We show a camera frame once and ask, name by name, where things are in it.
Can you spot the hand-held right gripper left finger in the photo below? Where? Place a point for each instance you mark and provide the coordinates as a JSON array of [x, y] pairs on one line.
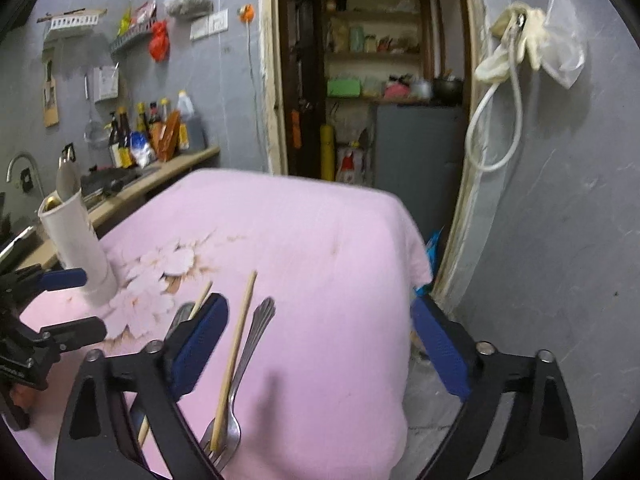
[[202, 347]]

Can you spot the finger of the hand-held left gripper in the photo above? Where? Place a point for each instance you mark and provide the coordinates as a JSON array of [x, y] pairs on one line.
[[75, 331], [65, 278]]

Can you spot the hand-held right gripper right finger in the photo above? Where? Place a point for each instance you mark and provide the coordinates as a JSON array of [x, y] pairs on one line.
[[440, 350]]

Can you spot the white plastic utensil caddy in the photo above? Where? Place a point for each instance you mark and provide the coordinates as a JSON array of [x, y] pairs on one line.
[[80, 255]]

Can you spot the grey metal table knife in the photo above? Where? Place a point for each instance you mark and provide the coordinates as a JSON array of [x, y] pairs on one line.
[[180, 317]]

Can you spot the gold spoon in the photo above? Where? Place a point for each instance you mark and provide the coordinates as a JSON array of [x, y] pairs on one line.
[[51, 203]]

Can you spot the silver spoon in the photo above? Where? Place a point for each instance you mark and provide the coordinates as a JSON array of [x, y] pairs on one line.
[[69, 182]]

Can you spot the person's left hand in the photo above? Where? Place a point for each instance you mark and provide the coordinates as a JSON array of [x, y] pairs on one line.
[[22, 397]]

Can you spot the chrome faucet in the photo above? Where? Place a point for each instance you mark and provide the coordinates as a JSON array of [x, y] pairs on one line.
[[17, 160]]

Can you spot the pink floral blanket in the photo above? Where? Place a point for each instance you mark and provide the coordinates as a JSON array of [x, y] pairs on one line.
[[310, 260]]

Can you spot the white and blue packet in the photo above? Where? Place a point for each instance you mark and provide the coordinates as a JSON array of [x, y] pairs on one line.
[[142, 152]]

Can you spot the beige kitchen counter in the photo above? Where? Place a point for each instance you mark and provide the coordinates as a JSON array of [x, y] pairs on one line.
[[165, 167]]

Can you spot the row of sauce bottles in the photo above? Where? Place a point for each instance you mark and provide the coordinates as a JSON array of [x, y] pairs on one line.
[[125, 140]]

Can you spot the orange seasoning packet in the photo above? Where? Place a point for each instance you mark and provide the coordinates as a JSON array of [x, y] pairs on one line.
[[167, 135]]

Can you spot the grey cabinet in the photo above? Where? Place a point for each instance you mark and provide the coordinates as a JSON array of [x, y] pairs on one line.
[[415, 160]]

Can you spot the white hanging box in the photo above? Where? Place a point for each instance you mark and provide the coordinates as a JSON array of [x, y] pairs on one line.
[[102, 85]]

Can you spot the cooking oil jug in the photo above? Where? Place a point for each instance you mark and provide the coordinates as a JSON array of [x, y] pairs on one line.
[[185, 120]]

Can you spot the red and white bag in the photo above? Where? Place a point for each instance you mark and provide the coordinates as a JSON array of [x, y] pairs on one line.
[[352, 165]]

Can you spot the yellow cylinder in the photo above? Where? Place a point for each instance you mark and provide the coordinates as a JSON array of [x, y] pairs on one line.
[[327, 152]]

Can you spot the red plastic bag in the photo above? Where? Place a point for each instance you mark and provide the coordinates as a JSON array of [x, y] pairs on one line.
[[159, 42]]

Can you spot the dark cooking pot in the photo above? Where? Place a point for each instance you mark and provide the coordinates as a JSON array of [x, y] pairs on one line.
[[447, 90]]

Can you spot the small metal pot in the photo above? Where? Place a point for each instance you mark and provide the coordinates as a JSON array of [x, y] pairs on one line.
[[421, 90]]

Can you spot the pink cloth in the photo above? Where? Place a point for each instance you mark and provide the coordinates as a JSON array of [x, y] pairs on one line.
[[397, 91]]

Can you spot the yellow snack packet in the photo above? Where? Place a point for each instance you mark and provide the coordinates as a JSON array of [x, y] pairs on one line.
[[125, 22]]

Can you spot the red snack packet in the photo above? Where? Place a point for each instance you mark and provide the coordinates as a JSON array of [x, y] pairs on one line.
[[143, 11]]

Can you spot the green box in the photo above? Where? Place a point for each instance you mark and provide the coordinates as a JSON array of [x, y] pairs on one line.
[[344, 86]]

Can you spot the wooden shelf unit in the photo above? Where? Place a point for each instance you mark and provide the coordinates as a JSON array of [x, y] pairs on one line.
[[372, 55]]

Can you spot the pale green jar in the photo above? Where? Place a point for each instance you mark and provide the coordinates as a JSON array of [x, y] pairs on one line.
[[356, 37]]

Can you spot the clear hanging bag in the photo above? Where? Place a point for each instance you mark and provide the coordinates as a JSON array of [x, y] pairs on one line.
[[565, 45]]

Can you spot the cream rubber gloves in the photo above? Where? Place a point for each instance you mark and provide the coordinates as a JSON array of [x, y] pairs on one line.
[[525, 30]]

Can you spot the black wall socket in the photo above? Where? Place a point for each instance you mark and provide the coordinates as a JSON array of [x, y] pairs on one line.
[[26, 180], [69, 152]]

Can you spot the wooden wall knife holder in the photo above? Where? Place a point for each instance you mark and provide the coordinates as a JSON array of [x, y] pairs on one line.
[[50, 95]]

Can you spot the metal wall shelf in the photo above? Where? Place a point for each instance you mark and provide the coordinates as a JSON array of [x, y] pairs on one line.
[[132, 37]]

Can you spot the white plastic wall basket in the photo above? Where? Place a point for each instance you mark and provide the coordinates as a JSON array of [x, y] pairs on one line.
[[75, 21]]

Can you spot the worn wooden door frame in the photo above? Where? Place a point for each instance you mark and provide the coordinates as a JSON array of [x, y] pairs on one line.
[[270, 85]]

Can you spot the white wall switch panel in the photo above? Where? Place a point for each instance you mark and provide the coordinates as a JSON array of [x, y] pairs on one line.
[[210, 25]]

